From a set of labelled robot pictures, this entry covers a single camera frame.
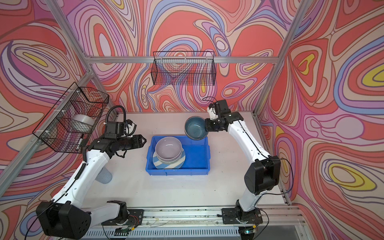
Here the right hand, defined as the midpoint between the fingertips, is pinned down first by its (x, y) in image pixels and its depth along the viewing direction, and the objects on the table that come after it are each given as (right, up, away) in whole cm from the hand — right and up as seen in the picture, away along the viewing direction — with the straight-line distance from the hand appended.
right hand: (205, 130), depth 83 cm
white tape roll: (-60, +4, -13) cm, 61 cm away
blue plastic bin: (-4, -21, +13) cm, 25 cm away
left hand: (-34, -5, -3) cm, 34 cm away
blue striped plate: (-24, -21, +3) cm, 32 cm away
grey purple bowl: (-22, -12, +6) cm, 26 cm away
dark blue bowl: (-6, +1, +2) cm, 6 cm away
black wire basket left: (-70, +2, -8) cm, 71 cm away
